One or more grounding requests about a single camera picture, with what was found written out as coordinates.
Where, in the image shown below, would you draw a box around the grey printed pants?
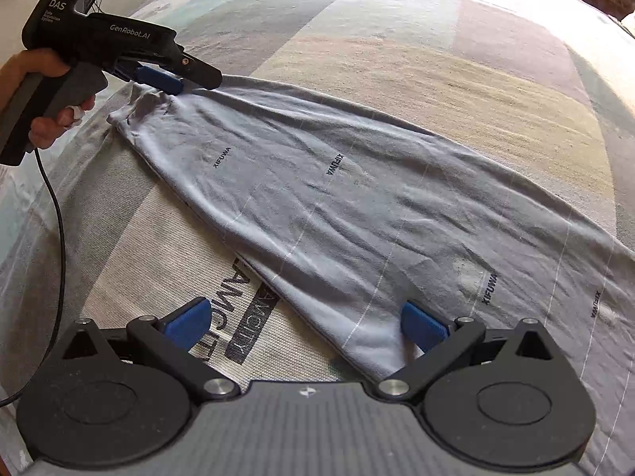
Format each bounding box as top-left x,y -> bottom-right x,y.
106,77 -> 635,437

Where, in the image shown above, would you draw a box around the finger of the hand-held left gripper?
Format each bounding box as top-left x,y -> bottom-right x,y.
166,51 -> 224,91
135,63 -> 185,96

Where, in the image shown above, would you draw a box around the person's left hand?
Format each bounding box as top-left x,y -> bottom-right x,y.
0,50 -> 97,150

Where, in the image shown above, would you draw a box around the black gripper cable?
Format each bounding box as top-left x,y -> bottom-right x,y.
0,148 -> 64,407

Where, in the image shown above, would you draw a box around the patterned bed sheet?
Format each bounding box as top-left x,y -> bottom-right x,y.
0,0 -> 635,476

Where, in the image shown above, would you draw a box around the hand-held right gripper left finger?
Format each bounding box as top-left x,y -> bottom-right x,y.
60,296 -> 240,401

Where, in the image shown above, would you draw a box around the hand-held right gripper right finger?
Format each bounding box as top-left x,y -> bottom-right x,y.
376,300 -> 569,400

